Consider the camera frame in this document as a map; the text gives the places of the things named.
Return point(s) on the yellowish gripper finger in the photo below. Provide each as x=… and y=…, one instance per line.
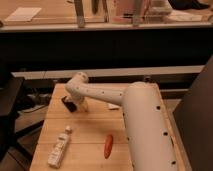
x=83, y=107

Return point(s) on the black eraser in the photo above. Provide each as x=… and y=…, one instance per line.
x=69, y=105

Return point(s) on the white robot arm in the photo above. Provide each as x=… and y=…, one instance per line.
x=149, y=140

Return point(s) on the white sponge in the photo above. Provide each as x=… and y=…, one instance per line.
x=113, y=107

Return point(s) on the red carrot-shaped object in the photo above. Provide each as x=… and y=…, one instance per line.
x=108, y=146

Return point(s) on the white tube bottle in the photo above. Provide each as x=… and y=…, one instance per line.
x=58, y=151

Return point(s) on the black chair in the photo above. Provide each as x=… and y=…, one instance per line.
x=13, y=99

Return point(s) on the white paper sheet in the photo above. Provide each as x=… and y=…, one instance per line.
x=23, y=14

